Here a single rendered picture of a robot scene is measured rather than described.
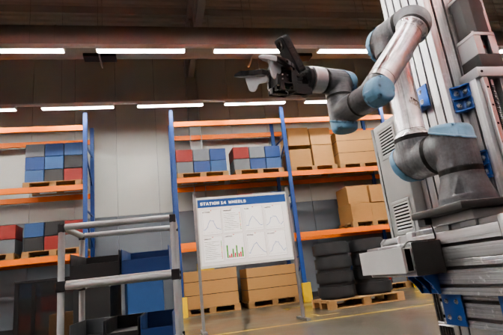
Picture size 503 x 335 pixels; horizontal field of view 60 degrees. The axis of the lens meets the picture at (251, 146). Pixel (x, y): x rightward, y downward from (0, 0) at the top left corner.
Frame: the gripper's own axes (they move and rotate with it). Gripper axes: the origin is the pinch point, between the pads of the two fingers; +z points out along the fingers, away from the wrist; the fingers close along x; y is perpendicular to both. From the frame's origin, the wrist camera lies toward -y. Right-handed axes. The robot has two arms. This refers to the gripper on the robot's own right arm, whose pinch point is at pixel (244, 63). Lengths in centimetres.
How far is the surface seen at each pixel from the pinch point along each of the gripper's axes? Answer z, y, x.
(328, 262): -406, 122, 536
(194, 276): -265, 159, 830
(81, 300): 27, 76, 138
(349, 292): -434, 173, 519
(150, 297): -91, 137, 502
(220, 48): -240, -261, 580
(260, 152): -441, -117, 831
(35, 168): 50, -89, 954
